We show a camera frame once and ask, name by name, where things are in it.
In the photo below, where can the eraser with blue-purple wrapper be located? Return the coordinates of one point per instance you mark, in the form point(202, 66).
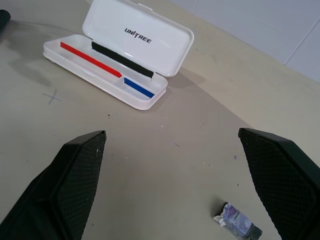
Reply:
point(235, 220)

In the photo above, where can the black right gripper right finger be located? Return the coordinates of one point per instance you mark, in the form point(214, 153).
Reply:
point(287, 180)

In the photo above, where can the clear plastic organizer box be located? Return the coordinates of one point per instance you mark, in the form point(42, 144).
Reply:
point(160, 50)

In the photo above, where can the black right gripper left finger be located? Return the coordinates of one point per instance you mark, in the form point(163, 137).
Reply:
point(62, 190)

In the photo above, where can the black rounded object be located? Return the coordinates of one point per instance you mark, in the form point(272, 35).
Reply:
point(3, 20)

